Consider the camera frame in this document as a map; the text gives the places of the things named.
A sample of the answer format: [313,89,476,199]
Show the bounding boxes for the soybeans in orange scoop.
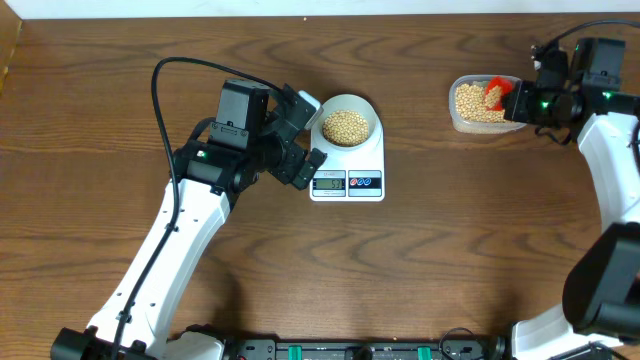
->
[484,85,502,111]

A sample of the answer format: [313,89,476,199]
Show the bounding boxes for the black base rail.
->
[164,324,614,360]

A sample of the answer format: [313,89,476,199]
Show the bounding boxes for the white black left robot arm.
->
[50,79,326,360]

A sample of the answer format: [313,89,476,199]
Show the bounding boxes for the white digital kitchen scale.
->
[310,126,385,202]

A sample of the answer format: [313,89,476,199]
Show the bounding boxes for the white round bowl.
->
[311,94,382,151]

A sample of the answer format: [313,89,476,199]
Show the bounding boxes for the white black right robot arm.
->
[502,38,639,359]

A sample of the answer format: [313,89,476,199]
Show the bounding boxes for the orange measuring scoop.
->
[485,76,514,111]

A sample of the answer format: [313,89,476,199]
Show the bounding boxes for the pile of soybeans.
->
[454,83,506,123]

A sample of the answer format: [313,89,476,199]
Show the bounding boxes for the soybeans in white bowl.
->
[322,110,369,147]

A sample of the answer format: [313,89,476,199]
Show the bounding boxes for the clear plastic container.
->
[449,75,525,135]

